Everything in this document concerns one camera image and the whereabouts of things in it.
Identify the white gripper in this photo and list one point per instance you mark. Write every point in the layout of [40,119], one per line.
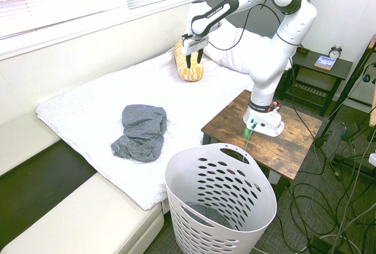
[194,43]

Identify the grey heathered shirt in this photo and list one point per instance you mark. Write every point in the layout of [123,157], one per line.
[141,130]

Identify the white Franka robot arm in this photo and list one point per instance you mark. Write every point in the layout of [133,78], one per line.
[264,83]

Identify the white perforated laundry basket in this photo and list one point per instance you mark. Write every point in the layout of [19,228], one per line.
[185,163]

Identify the yellow white patterned pillow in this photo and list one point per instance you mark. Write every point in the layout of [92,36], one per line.
[191,74]

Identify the white circle-print bedspread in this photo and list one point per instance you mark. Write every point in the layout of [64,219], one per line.
[88,113]

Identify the rustic wooden side table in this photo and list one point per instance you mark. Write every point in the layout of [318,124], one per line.
[279,154]

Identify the blue cover book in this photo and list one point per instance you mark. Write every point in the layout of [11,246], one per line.
[324,63]

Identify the black twin-bell alarm clock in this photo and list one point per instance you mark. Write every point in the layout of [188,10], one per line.
[335,53]

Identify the black nightstand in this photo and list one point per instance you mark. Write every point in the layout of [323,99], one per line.
[340,68]

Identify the black power adapter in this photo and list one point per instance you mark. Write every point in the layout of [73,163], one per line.
[350,132]

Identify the black stand base bar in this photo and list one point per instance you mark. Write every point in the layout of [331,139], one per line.
[352,164]

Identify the black camera tripod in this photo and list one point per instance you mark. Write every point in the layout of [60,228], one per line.
[352,80]

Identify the light wooden frame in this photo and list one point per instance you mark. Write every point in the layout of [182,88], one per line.
[373,113]

